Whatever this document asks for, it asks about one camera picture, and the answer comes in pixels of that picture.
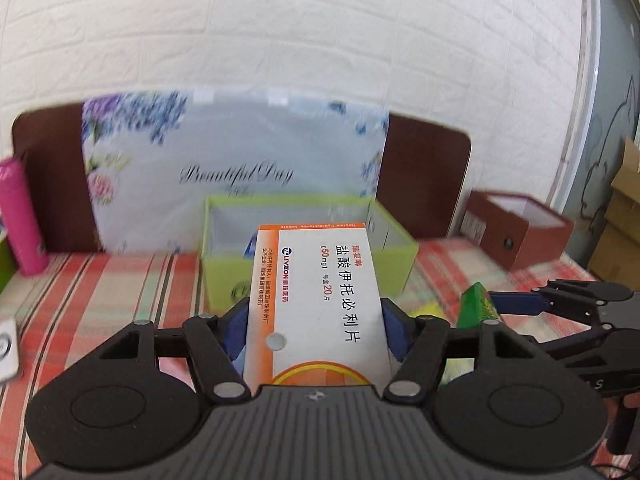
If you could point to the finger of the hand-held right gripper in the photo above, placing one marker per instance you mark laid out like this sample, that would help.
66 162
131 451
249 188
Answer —
575 341
515 302

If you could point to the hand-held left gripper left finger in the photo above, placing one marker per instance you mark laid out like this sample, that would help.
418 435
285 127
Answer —
235 331

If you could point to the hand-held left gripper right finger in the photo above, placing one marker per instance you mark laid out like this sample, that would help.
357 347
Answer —
397 332

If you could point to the green packet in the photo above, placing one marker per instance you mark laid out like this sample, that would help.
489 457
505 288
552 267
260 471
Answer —
477 307

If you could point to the lime green cardboard box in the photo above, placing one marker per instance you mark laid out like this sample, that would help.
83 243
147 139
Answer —
220 280

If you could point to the white orange medicine box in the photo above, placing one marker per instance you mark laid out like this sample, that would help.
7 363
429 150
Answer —
325 300

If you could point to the yellow soft item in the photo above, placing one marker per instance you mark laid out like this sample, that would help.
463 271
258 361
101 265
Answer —
432 310

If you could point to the brown open box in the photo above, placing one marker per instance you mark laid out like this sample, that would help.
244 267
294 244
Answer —
530 245

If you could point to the blue purple packet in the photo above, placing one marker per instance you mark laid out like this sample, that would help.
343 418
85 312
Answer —
251 250

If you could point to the plaid bed sheet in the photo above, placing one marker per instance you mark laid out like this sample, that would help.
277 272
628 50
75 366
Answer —
100 300

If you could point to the brown wooden headboard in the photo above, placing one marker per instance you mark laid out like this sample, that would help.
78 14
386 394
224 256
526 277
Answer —
425 175

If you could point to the floral plastic bag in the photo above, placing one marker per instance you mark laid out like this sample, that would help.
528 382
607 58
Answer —
235 160

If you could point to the white device at left edge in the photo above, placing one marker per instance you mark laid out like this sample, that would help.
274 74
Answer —
7 350

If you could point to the grey cartoon printed panel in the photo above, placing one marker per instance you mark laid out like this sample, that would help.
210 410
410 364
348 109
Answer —
610 85

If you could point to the green container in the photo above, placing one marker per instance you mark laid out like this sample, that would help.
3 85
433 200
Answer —
5 265

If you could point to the pink bottle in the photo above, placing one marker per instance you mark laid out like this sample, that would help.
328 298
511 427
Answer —
20 220

